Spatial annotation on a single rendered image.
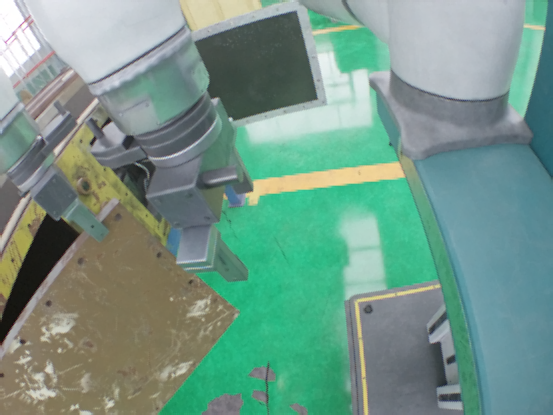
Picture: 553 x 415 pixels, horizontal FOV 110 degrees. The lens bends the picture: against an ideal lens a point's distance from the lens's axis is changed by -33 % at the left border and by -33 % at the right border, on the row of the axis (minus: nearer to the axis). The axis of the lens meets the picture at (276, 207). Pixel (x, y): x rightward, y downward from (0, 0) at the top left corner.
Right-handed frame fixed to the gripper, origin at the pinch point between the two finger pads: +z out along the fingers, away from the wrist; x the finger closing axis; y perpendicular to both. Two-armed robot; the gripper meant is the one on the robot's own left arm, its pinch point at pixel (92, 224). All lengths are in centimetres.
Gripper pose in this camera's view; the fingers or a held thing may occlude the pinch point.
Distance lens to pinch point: 51.2
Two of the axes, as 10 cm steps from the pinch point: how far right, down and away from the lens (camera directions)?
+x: 7.7, 3.5, -5.4
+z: 2.6, 6.0, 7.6
